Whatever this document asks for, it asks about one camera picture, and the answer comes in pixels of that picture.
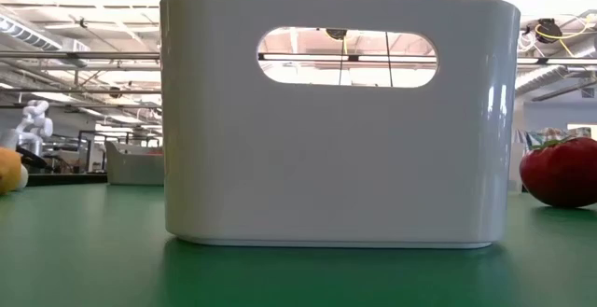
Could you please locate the small yellow lemon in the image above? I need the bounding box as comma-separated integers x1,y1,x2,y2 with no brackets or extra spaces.
0,147,23,195

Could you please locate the colourful patterned cloth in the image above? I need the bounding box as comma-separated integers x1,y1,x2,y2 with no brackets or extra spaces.
524,127,593,146

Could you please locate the long ceiling light bar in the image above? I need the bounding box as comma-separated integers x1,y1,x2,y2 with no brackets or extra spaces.
257,53,597,65

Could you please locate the large white plastic basket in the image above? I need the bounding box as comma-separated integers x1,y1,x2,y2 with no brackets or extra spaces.
159,0,521,250

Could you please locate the white upright panel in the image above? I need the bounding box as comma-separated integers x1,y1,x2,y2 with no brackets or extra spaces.
507,141,526,194

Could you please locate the white garlic bulb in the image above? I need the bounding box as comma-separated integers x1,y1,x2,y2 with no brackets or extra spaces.
16,163,30,191

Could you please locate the red tomato green stem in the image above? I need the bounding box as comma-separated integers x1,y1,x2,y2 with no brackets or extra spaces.
519,136,597,209

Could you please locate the silver ventilation duct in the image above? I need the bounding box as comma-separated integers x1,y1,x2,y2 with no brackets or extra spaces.
515,40,597,96
0,15,64,52

